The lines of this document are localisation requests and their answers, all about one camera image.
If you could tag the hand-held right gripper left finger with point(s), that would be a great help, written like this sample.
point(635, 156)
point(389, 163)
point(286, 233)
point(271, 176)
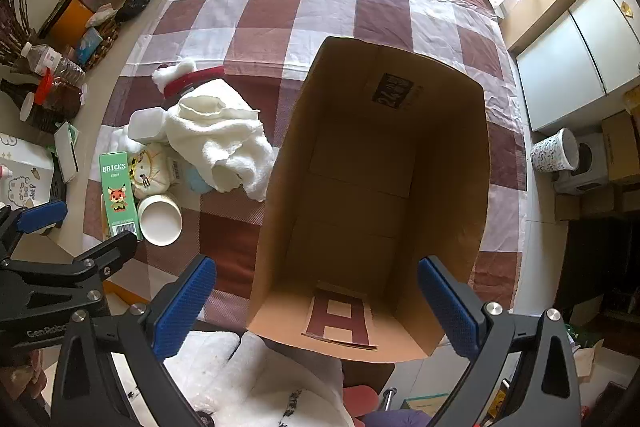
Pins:
point(185, 307)

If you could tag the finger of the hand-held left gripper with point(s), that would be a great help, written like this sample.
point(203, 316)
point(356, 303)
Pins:
point(42, 214)
point(107, 254)

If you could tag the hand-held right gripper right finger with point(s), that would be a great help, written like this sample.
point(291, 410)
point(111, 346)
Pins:
point(447, 307)

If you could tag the beige paper cup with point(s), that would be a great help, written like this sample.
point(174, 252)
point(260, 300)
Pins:
point(160, 219)

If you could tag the green toy brick box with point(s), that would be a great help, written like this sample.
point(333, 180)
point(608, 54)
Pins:
point(117, 187)

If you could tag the white cat plush toy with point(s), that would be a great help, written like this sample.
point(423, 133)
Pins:
point(150, 172)

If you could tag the translucent white plastic container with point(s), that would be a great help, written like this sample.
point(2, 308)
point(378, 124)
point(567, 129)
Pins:
point(145, 124)

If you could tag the white towel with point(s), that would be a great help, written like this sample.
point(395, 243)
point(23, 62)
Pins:
point(220, 132)

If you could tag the brown cardboard box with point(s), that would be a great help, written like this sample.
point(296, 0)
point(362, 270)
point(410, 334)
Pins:
point(350, 157)

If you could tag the red and white plush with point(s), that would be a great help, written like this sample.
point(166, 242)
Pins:
point(187, 79)

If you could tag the black power strip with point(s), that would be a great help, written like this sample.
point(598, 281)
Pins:
point(57, 187)

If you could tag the white printed tissue box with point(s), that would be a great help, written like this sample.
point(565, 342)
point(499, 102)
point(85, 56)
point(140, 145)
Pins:
point(25, 172)

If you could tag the small white green box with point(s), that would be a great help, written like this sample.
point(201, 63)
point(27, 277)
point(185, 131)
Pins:
point(67, 152)

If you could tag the large white plush toy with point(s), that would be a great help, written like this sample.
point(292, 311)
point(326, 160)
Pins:
point(240, 382)

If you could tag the dark bottle with white cap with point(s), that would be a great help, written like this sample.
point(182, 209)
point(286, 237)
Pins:
point(35, 114)

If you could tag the dark jar with red lid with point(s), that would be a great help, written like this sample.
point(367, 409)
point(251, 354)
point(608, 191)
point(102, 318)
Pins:
point(62, 99)

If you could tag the clear water bottle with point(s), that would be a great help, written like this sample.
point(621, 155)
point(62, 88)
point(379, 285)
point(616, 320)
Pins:
point(55, 62)

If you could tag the blue tissue packet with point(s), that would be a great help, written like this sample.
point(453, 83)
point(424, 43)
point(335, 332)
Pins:
point(89, 44)

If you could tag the patterned white cup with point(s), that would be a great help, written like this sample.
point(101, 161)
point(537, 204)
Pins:
point(552, 152)

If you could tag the woven tray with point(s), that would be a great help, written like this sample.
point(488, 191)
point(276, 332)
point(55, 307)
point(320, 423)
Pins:
point(107, 37)

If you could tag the orange canister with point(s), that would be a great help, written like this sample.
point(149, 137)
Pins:
point(70, 22)

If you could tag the dried twig bundle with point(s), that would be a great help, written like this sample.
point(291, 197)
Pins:
point(20, 17)

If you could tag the small white appliance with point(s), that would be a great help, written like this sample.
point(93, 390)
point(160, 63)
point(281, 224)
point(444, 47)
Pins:
point(590, 167)

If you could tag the crumpled white bag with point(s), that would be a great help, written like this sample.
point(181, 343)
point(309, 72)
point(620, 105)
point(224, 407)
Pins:
point(100, 15)

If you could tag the cardboard box on floor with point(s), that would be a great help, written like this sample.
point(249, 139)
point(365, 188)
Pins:
point(622, 147)

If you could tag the white cabinet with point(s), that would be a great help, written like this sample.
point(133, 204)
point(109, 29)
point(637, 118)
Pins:
point(575, 57)

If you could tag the red white checkered tablecloth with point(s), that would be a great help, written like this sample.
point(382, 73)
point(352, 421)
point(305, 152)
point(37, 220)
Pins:
point(280, 7)

